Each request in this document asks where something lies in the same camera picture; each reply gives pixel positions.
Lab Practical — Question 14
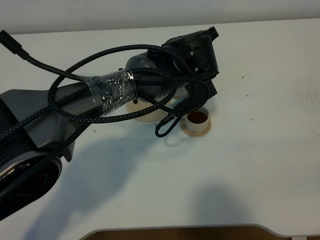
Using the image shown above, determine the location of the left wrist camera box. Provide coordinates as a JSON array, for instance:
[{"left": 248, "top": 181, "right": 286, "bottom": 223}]
[{"left": 169, "top": 94, "right": 190, "bottom": 109}]

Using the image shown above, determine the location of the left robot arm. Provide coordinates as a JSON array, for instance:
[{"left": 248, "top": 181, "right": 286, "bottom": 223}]
[{"left": 0, "top": 27, "right": 219, "bottom": 215}]

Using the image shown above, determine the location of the teapot saucer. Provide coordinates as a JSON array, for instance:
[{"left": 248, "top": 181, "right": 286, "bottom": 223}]
[{"left": 125, "top": 98, "right": 167, "bottom": 123}]

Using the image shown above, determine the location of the left black smooth cable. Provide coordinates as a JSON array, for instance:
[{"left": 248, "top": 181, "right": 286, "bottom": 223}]
[{"left": 0, "top": 30, "right": 141, "bottom": 176}]

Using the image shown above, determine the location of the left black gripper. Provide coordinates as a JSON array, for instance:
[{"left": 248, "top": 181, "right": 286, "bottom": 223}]
[{"left": 162, "top": 26, "right": 219, "bottom": 98}]

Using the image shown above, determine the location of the left braided cable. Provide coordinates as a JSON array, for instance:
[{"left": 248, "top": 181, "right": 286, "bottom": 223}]
[{"left": 0, "top": 43, "right": 210, "bottom": 161}]

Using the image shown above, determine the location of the near brown teacup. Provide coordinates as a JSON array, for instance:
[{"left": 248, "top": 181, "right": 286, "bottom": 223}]
[{"left": 179, "top": 107, "right": 210, "bottom": 132}]

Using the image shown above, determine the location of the near cup saucer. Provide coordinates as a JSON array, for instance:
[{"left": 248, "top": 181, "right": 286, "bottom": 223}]
[{"left": 179, "top": 121, "right": 212, "bottom": 138}]

